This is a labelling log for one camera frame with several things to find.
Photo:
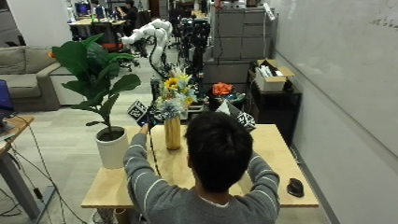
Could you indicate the white marker cube on left glove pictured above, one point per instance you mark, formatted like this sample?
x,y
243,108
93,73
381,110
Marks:
x,y
137,109

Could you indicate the grey storage cabinets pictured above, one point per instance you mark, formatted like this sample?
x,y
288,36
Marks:
x,y
243,34

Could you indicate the black robot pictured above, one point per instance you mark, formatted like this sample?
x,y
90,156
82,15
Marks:
x,y
199,40

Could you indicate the white marker cube on right glove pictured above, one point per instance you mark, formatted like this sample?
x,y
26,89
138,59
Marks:
x,y
247,120

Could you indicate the white marker cube on glove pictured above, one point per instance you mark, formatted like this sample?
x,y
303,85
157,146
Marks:
x,y
247,120
137,109

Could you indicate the black shelf unit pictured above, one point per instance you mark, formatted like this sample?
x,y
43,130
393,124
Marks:
x,y
274,107

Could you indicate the whiteboard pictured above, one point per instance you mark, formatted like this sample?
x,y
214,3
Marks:
x,y
348,62

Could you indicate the wooden office desk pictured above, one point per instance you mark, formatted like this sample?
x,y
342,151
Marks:
x,y
95,23

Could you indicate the wooden side desk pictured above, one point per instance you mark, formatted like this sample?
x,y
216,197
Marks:
x,y
10,146

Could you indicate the large-leaved green plant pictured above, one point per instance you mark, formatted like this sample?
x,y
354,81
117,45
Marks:
x,y
94,71

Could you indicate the black computer mouse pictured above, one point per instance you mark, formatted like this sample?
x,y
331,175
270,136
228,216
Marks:
x,y
295,187

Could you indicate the the person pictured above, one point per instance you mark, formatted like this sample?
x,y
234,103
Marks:
x,y
195,202

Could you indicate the bouquet of yellow and blue flowers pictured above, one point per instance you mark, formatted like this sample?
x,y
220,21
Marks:
x,y
178,93

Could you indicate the laptop with blue screen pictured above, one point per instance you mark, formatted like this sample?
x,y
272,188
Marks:
x,y
5,101

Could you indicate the grey sofa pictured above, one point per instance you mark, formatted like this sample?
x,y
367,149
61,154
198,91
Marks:
x,y
29,77

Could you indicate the yellow ribbed vase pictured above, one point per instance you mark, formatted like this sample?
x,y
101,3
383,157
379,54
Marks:
x,y
174,133

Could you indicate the open cardboard box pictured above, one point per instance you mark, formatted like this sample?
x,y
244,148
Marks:
x,y
272,76

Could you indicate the white plant pot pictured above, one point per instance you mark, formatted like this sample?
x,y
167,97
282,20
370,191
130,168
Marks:
x,y
113,151

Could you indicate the orange flower bunch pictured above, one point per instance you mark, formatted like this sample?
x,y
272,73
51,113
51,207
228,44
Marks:
x,y
223,88

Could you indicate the person's left hand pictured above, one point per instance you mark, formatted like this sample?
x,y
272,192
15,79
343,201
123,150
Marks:
x,y
149,121

